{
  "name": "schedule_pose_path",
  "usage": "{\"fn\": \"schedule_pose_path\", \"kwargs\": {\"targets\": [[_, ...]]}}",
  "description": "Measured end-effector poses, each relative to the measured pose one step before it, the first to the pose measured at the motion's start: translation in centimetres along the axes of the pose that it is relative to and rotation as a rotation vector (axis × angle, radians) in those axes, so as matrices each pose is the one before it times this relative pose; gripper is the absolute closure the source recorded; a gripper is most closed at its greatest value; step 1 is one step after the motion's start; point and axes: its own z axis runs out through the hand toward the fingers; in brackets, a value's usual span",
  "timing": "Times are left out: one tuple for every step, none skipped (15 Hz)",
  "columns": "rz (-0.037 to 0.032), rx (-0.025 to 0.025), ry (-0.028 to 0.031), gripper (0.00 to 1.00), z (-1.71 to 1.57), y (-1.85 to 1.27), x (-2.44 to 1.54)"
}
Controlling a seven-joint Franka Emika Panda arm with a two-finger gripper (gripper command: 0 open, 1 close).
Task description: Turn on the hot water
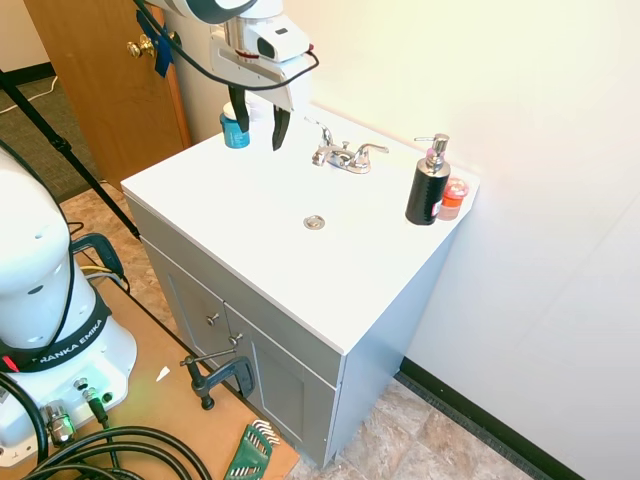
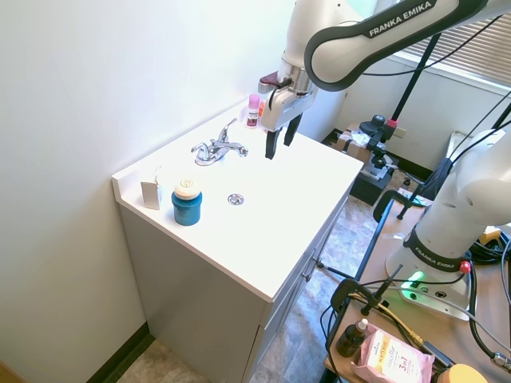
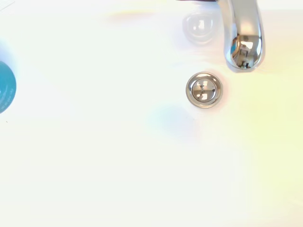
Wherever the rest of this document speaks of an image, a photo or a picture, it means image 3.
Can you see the chrome faucet spout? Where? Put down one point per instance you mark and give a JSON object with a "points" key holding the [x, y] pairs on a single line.
{"points": [[246, 28]]}

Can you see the chrome sink drain stopper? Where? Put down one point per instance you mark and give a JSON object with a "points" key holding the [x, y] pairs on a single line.
{"points": [[204, 90]]}

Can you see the chrome overflow hole cover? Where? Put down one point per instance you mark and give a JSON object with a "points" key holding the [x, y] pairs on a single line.
{"points": [[198, 27]]}

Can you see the teal round bottle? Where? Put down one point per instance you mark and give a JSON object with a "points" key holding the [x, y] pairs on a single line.
{"points": [[6, 87]]}

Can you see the white ceramic sink basin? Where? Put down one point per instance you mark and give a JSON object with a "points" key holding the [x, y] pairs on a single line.
{"points": [[118, 153]]}

